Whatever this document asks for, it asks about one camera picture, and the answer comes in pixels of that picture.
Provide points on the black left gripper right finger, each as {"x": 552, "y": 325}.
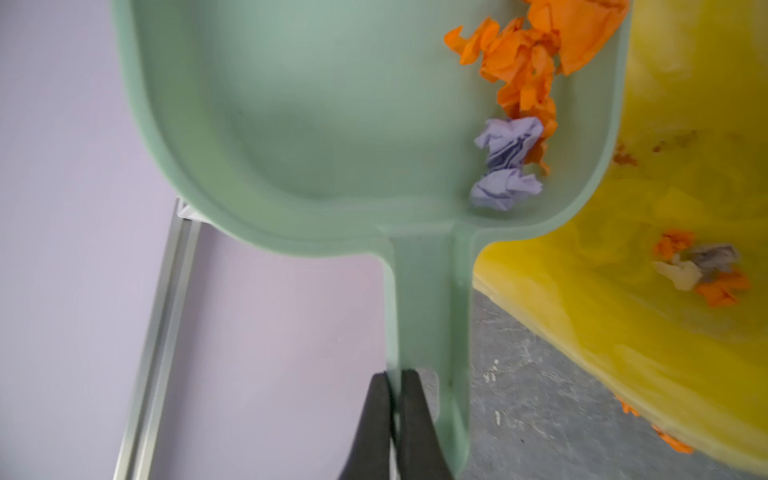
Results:
{"x": 419, "y": 455}

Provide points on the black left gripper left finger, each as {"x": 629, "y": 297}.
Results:
{"x": 369, "y": 457}

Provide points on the green plastic dustpan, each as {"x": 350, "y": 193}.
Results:
{"x": 325, "y": 128}

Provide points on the orange paper scrap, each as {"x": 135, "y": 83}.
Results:
{"x": 556, "y": 37}
{"x": 673, "y": 442}
{"x": 722, "y": 290}
{"x": 672, "y": 242}

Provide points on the white crumpled paper scrap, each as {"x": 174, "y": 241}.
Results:
{"x": 684, "y": 275}

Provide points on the purple paper scrap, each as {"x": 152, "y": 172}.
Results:
{"x": 504, "y": 184}
{"x": 715, "y": 257}

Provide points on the beige bin yellow bag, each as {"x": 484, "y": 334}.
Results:
{"x": 658, "y": 286}

